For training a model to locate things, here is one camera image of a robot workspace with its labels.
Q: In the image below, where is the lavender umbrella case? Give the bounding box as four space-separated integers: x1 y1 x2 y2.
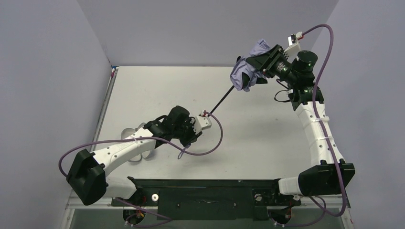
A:
121 127 156 162

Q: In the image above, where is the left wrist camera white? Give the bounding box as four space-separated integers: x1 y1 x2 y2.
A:
193 115 212 134

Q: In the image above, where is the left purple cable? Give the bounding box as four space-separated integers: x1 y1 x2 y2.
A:
58 110 224 229

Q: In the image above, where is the aluminium frame rail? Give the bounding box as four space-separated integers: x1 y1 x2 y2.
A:
65 186 351 210

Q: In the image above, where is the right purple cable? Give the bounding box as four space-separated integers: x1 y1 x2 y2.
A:
297 24 348 228

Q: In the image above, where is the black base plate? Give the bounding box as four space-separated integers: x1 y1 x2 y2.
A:
126 177 304 220

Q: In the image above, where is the lavender umbrella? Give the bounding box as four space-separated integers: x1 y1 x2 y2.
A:
177 56 267 160

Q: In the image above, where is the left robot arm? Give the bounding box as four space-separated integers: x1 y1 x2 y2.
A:
66 105 212 206

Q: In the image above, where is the purple cable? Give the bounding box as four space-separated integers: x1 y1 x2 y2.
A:
58 110 224 229
297 24 348 228

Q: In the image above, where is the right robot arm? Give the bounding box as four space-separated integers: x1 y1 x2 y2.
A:
246 45 355 197

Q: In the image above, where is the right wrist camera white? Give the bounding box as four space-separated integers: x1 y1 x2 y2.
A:
284 31 303 59

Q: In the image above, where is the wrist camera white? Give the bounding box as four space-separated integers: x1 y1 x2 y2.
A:
284 31 303 59
193 115 212 134

